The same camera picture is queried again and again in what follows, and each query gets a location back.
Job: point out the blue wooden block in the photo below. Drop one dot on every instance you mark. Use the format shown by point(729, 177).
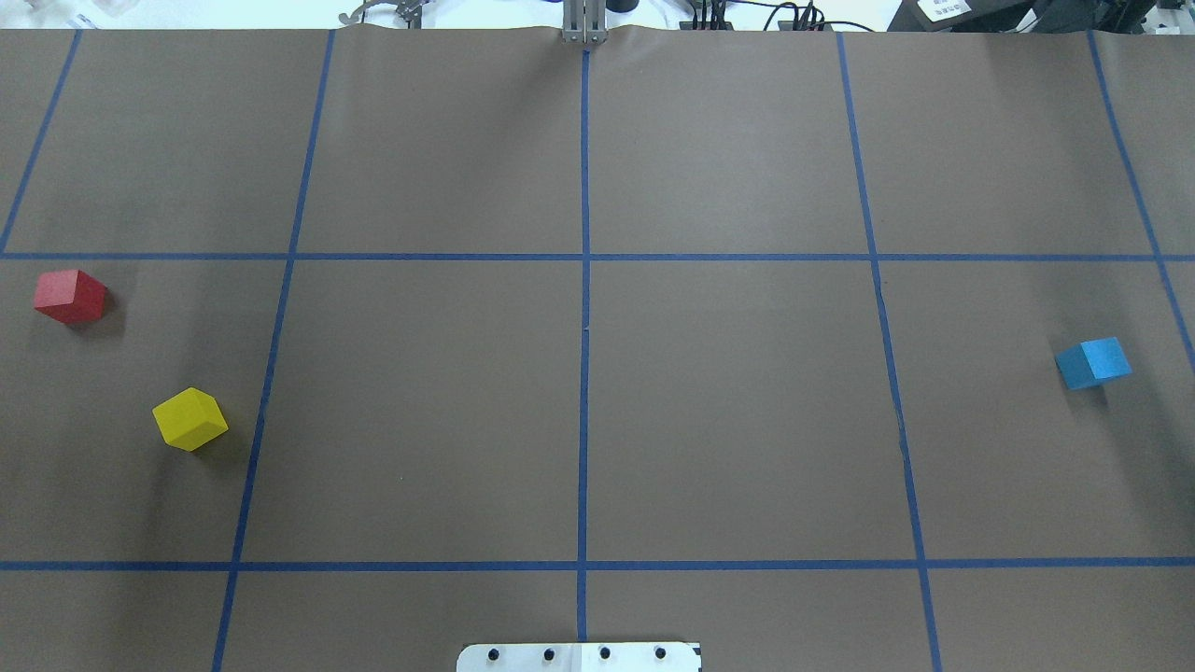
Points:
point(1093, 363)

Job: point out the red wooden block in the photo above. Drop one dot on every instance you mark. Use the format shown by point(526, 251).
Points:
point(70, 296)

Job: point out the yellow wooden block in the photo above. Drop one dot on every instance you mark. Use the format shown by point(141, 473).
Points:
point(190, 419)

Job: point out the aluminium frame post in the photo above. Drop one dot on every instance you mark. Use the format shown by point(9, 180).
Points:
point(584, 22)

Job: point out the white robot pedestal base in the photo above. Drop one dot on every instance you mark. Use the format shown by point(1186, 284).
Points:
point(582, 656)

